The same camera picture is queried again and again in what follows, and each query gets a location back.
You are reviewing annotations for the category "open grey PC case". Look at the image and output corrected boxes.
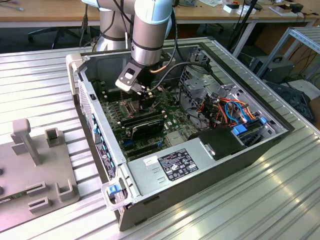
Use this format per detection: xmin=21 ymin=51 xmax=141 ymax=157
xmin=65 ymin=41 xmax=296 ymax=232

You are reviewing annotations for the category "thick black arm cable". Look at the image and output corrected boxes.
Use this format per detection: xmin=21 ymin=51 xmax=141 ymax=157
xmin=149 ymin=4 xmax=209 ymax=93

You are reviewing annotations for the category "silver power supply unit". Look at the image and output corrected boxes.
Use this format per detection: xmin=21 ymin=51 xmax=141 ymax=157
xmin=125 ymin=138 xmax=219 ymax=199

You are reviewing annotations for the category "small black device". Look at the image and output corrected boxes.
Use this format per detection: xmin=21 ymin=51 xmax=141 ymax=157
xmin=291 ymin=3 xmax=305 ymax=14

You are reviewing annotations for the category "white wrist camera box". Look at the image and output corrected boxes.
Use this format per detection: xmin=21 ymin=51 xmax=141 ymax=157
xmin=115 ymin=61 xmax=141 ymax=95

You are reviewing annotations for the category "blue data wire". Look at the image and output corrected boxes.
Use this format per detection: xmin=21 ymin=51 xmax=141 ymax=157
xmin=223 ymin=99 xmax=251 ymax=125

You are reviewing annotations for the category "black tripod stand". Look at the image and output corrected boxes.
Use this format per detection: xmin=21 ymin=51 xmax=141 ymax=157
xmin=228 ymin=0 xmax=260 ymax=52

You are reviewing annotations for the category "grey cable with plug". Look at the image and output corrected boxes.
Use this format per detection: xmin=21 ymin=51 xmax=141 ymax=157
xmin=79 ymin=0 xmax=90 ymax=48

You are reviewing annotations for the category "green motherboard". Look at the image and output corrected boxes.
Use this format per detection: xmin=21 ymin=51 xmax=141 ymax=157
xmin=96 ymin=81 xmax=201 ymax=163

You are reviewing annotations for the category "silver metal drive cage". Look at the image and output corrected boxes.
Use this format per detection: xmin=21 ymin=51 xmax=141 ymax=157
xmin=177 ymin=44 xmax=242 ymax=127

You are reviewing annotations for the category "blue disk carrier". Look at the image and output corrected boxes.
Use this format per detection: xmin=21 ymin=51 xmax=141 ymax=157
xmin=231 ymin=125 xmax=249 ymax=138

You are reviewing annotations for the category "small white box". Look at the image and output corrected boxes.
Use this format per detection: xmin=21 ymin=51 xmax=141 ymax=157
xmin=222 ymin=3 xmax=248 ymax=16

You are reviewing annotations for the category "grey metal shelf frame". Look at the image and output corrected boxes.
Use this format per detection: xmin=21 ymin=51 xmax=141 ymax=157
xmin=256 ymin=26 xmax=320 ymax=82

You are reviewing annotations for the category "CPU socket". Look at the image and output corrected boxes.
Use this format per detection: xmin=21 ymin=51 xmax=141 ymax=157
xmin=119 ymin=97 xmax=141 ymax=118

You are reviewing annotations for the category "black plastic shroud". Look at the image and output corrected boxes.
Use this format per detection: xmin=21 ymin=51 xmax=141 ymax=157
xmin=187 ymin=125 xmax=248 ymax=161

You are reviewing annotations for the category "dark plastic bag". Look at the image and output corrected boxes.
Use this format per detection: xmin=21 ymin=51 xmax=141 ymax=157
xmin=264 ymin=80 xmax=315 ymax=124

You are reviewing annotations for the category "orange power wire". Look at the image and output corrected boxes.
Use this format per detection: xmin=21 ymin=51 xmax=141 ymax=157
xmin=196 ymin=97 xmax=260 ymax=127

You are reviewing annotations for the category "silver chipset heatsink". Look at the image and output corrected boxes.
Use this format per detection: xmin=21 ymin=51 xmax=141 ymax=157
xmin=165 ymin=131 xmax=188 ymax=148

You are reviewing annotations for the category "blue case latch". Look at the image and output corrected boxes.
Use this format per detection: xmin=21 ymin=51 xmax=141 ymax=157
xmin=105 ymin=184 xmax=120 ymax=196

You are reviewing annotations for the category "grey parts rack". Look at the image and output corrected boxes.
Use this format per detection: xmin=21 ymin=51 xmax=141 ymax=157
xmin=0 ymin=118 xmax=81 ymax=232

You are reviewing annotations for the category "brown cardboard box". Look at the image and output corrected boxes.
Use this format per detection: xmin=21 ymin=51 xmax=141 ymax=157
xmin=307 ymin=96 xmax=320 ymax=124

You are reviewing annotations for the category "brown cardboard tray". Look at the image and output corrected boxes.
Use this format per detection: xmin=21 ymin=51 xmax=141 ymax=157
xmin=268 ymin=4 xmax=294 ymax=18

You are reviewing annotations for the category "long wooden desk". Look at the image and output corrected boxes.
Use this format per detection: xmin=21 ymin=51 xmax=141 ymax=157
xmin=0 ymin=0 xmax=319 ymax=29

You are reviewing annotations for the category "black case with handle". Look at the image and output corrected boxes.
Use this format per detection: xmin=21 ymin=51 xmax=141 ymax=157
xmin=249 ymin=55 xmax=296 ymax=85

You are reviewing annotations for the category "green RAM stick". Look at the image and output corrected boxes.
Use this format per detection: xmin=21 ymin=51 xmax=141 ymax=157
xmin=0 ymin=191 xmax=29 ymax=205

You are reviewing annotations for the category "black graphics card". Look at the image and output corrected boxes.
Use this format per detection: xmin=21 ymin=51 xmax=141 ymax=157
xmin=130 ymin=118 xmax=166 ymax=141

